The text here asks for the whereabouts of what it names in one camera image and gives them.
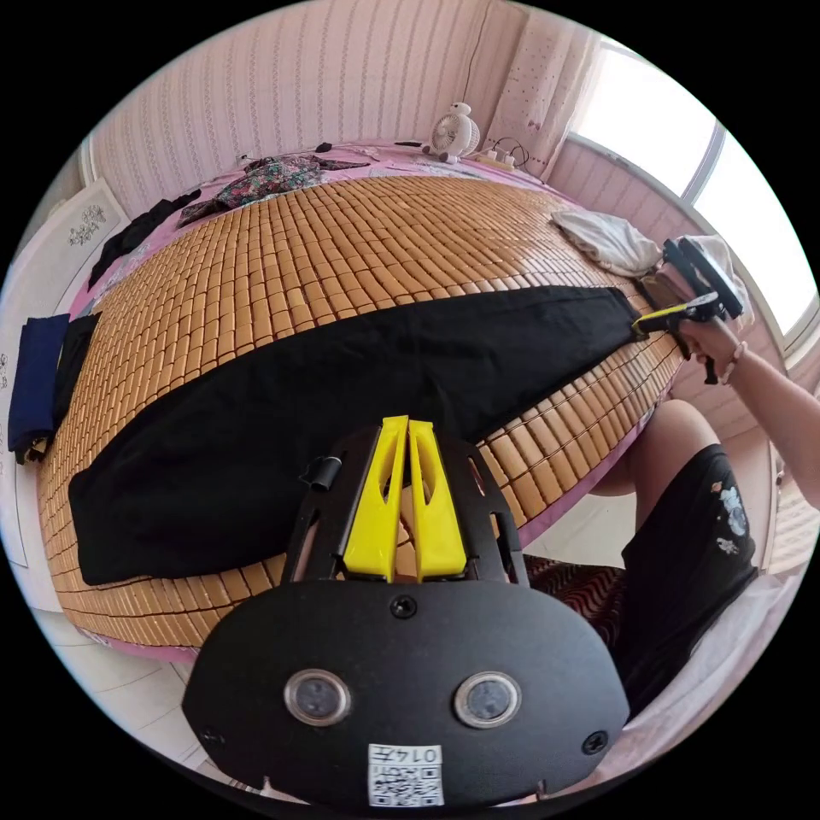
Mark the white garment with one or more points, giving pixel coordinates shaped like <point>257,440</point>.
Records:
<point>605,240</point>

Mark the black pants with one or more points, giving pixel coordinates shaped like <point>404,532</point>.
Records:
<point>288,410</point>

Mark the window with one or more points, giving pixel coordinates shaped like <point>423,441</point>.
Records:
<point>717,166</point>

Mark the crumpled black garment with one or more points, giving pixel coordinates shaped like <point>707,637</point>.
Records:
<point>138,234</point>

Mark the small white fan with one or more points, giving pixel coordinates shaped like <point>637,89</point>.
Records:
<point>455,131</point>

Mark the white power strip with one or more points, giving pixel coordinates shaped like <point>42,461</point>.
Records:
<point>496,159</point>

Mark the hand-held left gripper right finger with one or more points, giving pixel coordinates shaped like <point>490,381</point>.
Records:
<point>437,519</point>

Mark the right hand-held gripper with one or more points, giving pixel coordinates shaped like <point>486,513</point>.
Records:
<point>705,275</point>

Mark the person's right forearm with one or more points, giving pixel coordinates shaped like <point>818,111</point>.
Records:
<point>775,397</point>

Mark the dark red patterned mat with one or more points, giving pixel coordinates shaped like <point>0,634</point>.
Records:
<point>576,599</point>

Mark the pink dotted curtain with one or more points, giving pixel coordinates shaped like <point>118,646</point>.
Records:
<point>544,90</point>

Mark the floral patterned garment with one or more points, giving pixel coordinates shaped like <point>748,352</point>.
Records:
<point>269,182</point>

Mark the person's body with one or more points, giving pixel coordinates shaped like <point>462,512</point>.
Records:
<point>692,564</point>

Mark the bed with woven mat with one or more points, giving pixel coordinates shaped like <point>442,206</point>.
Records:
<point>384,256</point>

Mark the person's right hand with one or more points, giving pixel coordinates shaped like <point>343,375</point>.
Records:
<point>714,346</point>

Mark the folded navy blue garment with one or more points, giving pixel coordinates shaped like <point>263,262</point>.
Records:
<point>38,378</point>

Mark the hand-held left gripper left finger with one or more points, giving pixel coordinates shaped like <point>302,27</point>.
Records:
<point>375,512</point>

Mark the folded black garment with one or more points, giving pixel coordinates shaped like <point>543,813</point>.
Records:
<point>73,365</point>

